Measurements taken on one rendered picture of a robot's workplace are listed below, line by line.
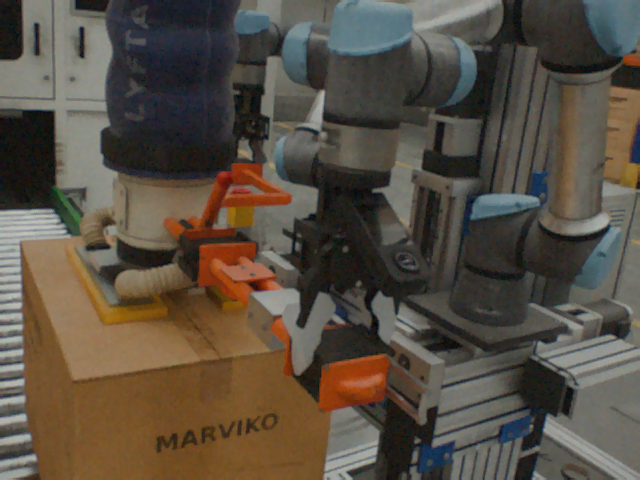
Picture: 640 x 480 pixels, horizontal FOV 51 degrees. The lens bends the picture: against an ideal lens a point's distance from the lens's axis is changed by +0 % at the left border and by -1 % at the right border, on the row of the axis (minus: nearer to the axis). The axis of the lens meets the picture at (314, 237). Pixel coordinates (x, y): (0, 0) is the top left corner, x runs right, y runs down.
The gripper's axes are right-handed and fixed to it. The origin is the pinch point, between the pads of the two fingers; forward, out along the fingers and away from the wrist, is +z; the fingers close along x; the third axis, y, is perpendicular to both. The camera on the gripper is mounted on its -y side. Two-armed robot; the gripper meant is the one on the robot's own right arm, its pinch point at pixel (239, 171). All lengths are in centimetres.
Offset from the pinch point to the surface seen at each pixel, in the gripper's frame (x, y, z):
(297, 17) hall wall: 481, -912, -31
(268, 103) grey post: 134, -269, 22
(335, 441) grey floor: 69, -48, 121
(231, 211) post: 17, -43, 23
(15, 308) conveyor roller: -41, -87, 67
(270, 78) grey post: 134, -269, 6
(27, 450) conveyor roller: -47, -5, 67
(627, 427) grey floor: 196, -10, 122
